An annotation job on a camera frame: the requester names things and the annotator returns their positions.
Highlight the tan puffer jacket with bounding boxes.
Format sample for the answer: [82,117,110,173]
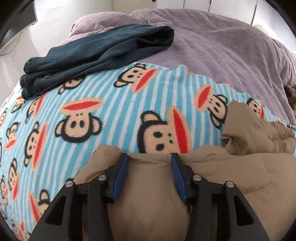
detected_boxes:
[73,99,296,241]

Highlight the blue monkey print blanket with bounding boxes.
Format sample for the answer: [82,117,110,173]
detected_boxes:
[1,63,295,240]

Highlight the beige chunky knit throw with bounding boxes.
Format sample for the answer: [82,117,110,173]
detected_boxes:
[284,85,296,111]

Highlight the purple quilted duvet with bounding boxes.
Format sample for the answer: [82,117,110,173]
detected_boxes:
[67,9,295,125]

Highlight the dark teal folded jeans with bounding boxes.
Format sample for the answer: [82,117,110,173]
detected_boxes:
[20,24,174,100]

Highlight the dark wall monitor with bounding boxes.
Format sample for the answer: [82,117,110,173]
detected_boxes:
[1,0,38,50]

